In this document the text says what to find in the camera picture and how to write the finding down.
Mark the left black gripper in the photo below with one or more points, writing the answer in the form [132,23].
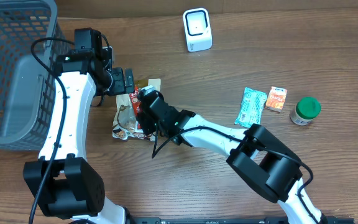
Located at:
[124,83]

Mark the white barcode scanner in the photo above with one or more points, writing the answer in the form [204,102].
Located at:
[198,32]

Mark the grey plastic mesh basket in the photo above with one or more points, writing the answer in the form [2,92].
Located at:
[27,90]

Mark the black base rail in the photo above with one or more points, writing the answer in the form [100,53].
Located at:
[157,220]

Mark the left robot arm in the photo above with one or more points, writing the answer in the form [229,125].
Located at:
[63,183]

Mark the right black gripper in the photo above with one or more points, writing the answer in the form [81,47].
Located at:
[145,130]

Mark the white brown snack bag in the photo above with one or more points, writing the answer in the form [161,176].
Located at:
[124,121]

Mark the green white small bottle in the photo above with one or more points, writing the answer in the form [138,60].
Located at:
[306,110]

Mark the teal wet wipes pack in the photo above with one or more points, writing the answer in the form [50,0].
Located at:
[252,107]

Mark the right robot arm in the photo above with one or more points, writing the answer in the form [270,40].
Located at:
[261,160]

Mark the red snack bar wrapper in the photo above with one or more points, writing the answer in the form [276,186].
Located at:
[135,105]

